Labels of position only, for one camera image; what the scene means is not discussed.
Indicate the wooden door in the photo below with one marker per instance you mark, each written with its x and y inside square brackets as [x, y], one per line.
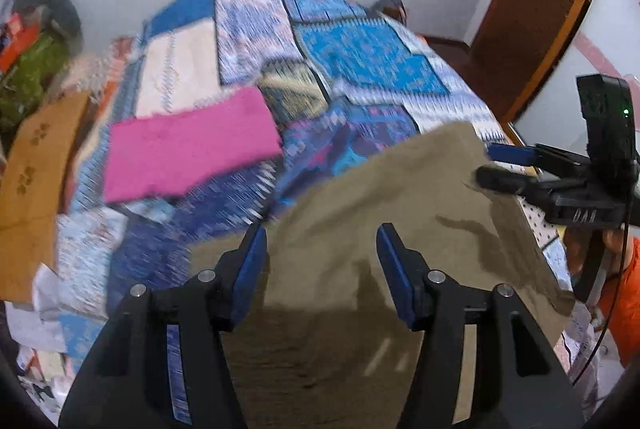
[540, 9]

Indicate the orange brown cloth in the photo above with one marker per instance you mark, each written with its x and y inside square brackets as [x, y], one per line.
[32, 189]

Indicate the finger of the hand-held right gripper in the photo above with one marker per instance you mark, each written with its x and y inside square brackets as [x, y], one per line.
[502, 179]
[510, 153]

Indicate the person's orange sleeve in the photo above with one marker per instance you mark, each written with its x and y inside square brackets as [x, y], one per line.
[625, 294]

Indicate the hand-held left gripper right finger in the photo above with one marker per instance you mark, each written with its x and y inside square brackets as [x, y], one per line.
[393, 265]

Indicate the blue patchwork blanket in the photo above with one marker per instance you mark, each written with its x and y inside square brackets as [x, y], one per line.
[300, 74]

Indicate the dark furry object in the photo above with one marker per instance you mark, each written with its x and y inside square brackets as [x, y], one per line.
[50, 4]

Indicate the green patterned cloth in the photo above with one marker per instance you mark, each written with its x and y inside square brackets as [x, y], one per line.
[30, 74]

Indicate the khaki pants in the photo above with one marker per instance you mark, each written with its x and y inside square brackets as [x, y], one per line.
[380, 259]

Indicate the pile of papers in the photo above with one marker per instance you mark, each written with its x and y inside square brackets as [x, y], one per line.
[37, 349]

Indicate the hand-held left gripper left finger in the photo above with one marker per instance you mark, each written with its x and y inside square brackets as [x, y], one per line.
[248, 265]

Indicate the pink cloth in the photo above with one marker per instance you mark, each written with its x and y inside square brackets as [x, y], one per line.
[187, 149]

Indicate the orange box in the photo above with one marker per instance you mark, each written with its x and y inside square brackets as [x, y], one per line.
[17, 36]

